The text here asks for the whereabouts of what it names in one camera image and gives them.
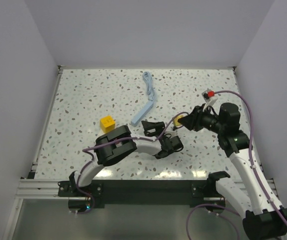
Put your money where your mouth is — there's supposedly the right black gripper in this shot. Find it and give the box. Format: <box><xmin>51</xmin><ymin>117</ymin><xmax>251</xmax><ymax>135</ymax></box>
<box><xmin>178</xmin><ymin>103</ymin><xmax>225</xmax><ymax>135</ymax></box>

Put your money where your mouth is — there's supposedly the small yellow plug adapter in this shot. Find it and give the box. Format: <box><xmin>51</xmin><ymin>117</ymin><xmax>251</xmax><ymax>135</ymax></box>
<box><xmin>173</xmin><ymin>115</ymin><xmax>183</xmax><ymax>128</ymax></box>

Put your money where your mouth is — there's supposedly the light blue power strip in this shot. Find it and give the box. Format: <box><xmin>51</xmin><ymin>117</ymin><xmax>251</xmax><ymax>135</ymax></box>
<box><xmin>130</xmin><ymin>100</ymin><xmax>155</xmax><ymax>127</ymax></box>

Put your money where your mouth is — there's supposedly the yellow cube socket adapter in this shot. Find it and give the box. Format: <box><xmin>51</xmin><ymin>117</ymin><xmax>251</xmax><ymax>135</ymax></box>
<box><xmin>99</xmin><ymin>115</ymin><xmax>116</xmax><ymax>134</ymax></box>

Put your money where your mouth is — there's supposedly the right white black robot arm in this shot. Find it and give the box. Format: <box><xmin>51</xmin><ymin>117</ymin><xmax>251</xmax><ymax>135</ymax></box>
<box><xmin>178</xmin><ymin>102</ymin><xmax>287</xmax><ymax>240</ymax></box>

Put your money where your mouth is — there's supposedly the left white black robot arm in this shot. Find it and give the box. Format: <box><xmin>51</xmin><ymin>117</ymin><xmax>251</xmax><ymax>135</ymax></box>
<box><xmin>69</xmin><ymin>120</ymin><xmax>184</xmax><ymax>196</ymax></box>

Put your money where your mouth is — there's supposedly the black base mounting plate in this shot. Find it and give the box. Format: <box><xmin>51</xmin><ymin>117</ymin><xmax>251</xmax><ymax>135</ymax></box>
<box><xmin>58</xmin><ymin>180</ymin><xmax>226</xmax><ymax>212</ymax></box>

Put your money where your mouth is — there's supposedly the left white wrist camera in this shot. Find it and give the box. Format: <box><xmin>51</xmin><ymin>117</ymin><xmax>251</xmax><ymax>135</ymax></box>
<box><xmin>165</xmin><ymin>130</ymin><xmax>178</xmax><ymax>138</ymax></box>

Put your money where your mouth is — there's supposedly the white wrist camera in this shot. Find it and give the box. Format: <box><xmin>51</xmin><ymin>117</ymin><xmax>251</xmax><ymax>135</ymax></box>
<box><xmin>201</xmin><ymin>88</ymin><xmax>218</xmax><ymax>112</ymax></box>
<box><xmin>165</xmin><ymin>130</ymin><xmax>178</xmax><ymax>138</ymax></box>

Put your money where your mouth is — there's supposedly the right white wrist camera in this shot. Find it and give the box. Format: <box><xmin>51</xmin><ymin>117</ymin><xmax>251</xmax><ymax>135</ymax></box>
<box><xmin>201</xmin><ymin>88</ymin><xmax>218</xmax><ymax>112</ymax></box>

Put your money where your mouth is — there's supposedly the aluminium table frame rail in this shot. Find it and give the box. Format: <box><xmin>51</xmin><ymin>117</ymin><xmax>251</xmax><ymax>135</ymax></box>
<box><xmin>14</xmin><ymin>178</ymin><xmax>62</xmax><ymax>200</ymax></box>

